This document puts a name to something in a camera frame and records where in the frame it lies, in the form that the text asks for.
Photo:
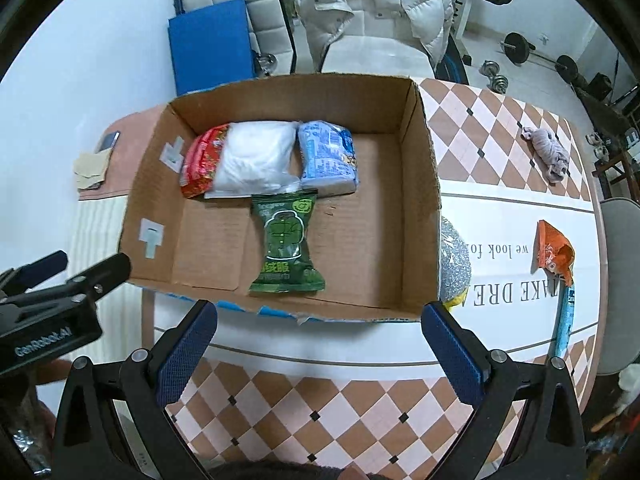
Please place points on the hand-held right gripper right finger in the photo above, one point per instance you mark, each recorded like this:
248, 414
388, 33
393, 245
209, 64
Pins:
452, 355

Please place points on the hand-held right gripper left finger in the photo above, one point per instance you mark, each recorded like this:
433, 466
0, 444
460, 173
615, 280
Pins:
187, 355

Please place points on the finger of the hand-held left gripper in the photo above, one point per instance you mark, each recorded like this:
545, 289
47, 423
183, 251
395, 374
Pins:
40, 266
102, 272

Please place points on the yellow packet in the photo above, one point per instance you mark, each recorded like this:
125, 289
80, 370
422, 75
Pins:
457, 304

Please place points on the silver patterned packet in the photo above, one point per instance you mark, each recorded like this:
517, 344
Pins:
452, 260

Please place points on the long blue packet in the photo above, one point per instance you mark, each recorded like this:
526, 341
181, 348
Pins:
565, 315

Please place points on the dark phone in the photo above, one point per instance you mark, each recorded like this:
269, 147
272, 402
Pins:
109, 141

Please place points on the orange snack packet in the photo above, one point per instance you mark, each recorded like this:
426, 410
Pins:
547, 250

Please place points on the red snack packet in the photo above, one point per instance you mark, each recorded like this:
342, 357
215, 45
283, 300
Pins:
200, 165

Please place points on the green snack packet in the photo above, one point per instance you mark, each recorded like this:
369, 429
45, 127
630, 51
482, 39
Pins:
285, 240

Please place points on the brown cardboard box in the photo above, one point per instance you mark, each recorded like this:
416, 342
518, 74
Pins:
375, 210

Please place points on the grey round chair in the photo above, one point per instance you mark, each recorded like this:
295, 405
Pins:
620, 285

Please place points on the white plastic bag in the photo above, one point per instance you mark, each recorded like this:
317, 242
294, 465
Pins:
255, 160

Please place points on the grey plush toy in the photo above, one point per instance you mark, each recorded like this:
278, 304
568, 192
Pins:
547, 152

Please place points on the blue snack packet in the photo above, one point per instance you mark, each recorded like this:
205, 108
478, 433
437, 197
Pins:
325, 155

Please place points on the blue mat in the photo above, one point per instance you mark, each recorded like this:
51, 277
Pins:
210, 45

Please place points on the white shoes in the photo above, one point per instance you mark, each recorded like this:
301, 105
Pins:
596, 145

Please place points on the chrome dumbbell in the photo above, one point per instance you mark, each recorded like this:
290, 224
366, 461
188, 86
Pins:
490, 67
266, 63
501, 83

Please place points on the black weight bench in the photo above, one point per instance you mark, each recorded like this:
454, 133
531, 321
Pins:
600, 95

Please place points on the grey padded seat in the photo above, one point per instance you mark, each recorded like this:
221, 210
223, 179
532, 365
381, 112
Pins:
265, 5

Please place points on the white weight rack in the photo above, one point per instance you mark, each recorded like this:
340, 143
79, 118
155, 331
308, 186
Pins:
465, 5

